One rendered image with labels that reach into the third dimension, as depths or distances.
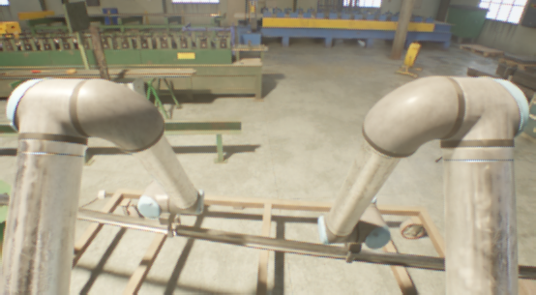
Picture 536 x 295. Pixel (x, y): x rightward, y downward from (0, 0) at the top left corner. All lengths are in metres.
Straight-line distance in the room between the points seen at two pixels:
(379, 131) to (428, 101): 0.09
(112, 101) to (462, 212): 0.66
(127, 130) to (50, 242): 0.23
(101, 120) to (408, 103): 0.55
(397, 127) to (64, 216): 0.62
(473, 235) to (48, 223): 0.73
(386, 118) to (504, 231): 0.26
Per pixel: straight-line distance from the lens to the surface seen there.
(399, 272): 2.00
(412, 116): 0.51
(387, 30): 10.18
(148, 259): 1.98
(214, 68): 4.66
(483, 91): 0.57
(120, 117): 0.57
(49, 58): 5.61
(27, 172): 0.62
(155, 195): 1.08
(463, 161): 0.57
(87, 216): 1.62
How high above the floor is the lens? 1.89
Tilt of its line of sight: 29 degrees down
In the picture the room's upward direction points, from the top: 2 degrees clockwise
